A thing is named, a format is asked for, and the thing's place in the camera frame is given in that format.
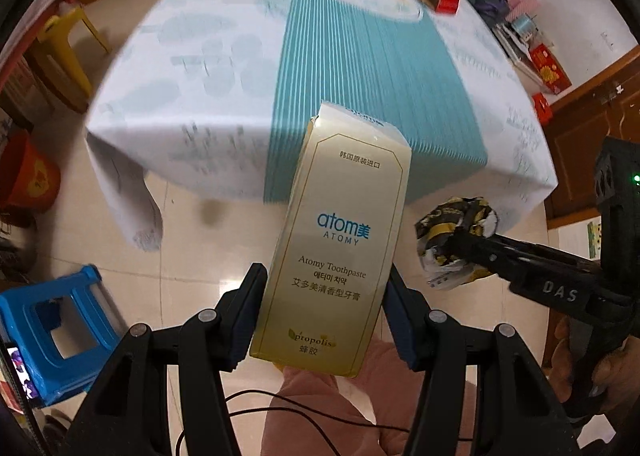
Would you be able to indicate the leaf print tablecloth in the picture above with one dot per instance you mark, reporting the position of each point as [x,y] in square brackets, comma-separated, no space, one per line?
[200,61]

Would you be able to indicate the light blue round container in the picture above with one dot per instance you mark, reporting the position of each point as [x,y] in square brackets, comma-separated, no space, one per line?
[525,26]

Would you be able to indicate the pale yellow toothpaste box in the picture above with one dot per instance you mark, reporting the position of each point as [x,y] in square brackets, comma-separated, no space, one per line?
[340,236]

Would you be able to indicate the red cardboard box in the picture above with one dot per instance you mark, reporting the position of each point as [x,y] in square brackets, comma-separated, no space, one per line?
[445,3]

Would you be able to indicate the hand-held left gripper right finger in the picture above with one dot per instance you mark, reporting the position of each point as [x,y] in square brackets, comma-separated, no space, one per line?
[400,321]

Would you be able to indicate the pink paper bag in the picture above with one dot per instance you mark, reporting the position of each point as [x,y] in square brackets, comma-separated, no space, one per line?
[522,3]

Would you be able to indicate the person's right hand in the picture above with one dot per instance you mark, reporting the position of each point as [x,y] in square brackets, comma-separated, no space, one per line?
[567,361]

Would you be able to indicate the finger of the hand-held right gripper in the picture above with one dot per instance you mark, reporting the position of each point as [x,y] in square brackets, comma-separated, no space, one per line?
[525,258]

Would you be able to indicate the person's left leg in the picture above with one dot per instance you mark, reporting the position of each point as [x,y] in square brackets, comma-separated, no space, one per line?
[320,406]

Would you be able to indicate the black gold wrapper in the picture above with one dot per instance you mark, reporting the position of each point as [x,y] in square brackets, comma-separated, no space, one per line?
[440,221]

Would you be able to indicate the yellow plastic chair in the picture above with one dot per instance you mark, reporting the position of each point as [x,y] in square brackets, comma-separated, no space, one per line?
[65,43]

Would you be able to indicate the blue plastic stool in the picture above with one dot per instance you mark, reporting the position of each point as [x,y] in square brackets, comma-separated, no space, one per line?
[60,286]

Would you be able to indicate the wooden door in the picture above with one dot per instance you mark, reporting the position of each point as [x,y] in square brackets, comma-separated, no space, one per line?
[590,136]

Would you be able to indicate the small red gift box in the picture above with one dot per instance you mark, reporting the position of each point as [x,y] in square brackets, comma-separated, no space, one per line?
[541,106]

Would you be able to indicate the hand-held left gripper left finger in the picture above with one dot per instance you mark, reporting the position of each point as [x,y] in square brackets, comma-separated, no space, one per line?
[250,316]

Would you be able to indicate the large red gift box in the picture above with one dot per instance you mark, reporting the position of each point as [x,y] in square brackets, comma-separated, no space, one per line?
[550,68]

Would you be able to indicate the red bucket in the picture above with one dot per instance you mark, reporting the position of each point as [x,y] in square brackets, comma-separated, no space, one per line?
[30,176]

